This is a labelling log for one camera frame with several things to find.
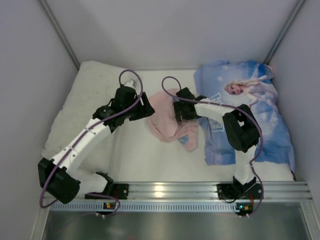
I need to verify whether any pink pillowcase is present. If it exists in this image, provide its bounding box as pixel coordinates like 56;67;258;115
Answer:
146;91;199;153

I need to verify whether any white pillow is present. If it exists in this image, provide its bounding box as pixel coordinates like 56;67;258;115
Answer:
41;61;148;179

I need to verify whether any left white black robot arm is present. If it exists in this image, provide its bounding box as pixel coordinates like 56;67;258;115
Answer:
37;85;155;204

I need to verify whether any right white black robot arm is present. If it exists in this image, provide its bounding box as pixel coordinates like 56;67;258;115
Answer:
173;87;263;203

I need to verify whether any blue Elsa pillow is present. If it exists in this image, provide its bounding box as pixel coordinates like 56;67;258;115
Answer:
193;59;296;166

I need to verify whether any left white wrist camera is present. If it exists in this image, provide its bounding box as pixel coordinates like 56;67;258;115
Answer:
124;79;137;89

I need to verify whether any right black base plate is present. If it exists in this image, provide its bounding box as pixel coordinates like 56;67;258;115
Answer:
217;183;263;203

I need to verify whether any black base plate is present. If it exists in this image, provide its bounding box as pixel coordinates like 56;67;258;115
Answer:
217;183;263;203
84;183;130;200

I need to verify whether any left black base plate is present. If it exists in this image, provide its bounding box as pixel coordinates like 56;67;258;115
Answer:
84;183;130;200

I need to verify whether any slotted grey cable duct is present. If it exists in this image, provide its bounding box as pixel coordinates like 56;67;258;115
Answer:
50;201;251;213

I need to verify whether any left aluminium frame post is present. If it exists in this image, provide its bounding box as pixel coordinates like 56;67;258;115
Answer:
36;0;81;70

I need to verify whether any aluminium frame post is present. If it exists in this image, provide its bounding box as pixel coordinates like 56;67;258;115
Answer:
36;0;81;70
263;0;308;64

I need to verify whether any aluminium mounting rail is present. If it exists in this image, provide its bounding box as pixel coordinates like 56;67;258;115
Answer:
40;181;313;202

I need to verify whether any right aluminium frame post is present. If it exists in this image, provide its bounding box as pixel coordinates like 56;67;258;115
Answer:
263;0;308;64

